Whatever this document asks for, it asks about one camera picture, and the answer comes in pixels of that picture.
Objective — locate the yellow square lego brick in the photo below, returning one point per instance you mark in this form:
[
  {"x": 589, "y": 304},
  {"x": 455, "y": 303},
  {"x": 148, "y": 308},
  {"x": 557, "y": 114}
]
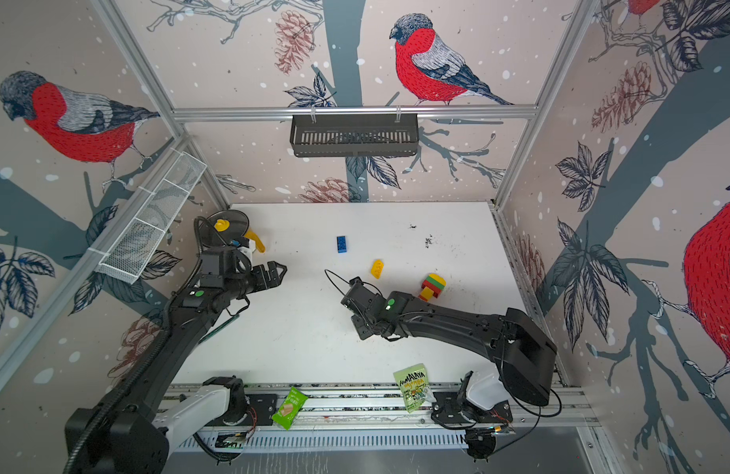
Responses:
[{"x": 426, "y": 294}]

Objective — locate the yellow pot with black lid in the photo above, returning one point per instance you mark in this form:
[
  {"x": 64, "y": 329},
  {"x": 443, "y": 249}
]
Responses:
[{"x": 234, "y": 226}]

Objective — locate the small green snack packet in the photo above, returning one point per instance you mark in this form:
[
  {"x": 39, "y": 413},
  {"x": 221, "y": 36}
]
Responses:
[{"x": 290, "y": 408}]

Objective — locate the large green snack bag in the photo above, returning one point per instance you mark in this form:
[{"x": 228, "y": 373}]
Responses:
[{"x": 414, "y": 385}]

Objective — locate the red long lego brick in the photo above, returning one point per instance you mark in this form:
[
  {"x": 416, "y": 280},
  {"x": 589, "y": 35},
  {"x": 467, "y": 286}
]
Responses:
[{"x": 428, "y": 286}]

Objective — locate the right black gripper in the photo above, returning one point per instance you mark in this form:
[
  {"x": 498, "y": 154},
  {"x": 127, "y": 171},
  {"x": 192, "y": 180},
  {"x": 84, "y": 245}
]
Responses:
[{"x": 358, "y": 325}]

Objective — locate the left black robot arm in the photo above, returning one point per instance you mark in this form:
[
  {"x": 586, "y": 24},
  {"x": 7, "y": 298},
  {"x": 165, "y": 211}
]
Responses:
[{"x": 123, "y": 432}]

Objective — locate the green long lego brick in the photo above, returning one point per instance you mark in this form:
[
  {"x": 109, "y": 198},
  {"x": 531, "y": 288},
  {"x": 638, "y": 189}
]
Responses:
[{"x": 436, "y": 285}]

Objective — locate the black hanging wire basket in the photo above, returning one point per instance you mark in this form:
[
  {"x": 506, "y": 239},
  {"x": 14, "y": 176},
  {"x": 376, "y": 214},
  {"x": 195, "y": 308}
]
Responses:
[{"x": 355, "y": 136}]

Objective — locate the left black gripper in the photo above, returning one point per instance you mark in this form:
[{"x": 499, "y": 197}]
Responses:
[{"x": 275, "y": 278}]

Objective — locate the yellow curved lego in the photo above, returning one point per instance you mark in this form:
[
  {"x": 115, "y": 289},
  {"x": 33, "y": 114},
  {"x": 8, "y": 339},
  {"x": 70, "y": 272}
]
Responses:
[
  {"x": 436, "y": 282},
  {"x": 377, "y": 269}
]

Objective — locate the metal fork green handle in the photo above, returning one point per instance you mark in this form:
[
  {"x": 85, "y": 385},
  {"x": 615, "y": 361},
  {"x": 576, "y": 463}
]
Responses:
[{"x": 222, "y": 326}]

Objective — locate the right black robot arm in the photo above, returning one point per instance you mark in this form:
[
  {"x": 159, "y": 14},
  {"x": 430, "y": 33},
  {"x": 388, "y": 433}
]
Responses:
[{"x": 523, "y": 356}]

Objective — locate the blue lego brick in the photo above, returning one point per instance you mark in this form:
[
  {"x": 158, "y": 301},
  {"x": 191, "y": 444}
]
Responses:
[{"x": 341, "y": 244}]

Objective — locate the white wire mesh basket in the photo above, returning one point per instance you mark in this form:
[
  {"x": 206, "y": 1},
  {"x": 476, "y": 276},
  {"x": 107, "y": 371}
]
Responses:
[{"x": 132, "y": 251}]

